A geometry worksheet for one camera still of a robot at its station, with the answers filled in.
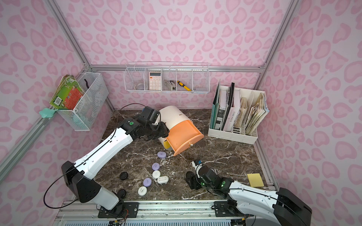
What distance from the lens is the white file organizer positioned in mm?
869

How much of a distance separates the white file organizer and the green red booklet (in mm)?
777

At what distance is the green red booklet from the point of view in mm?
677
